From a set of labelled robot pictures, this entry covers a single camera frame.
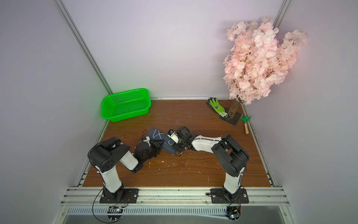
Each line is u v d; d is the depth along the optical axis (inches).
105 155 19.6
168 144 35.8
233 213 27.4
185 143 28.2
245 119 42.0
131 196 28.8
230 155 18.7
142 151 28.6
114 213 28.4
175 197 29.2
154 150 32.4
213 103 45.9
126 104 46.3
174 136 32.7
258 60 23.5
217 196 28.7
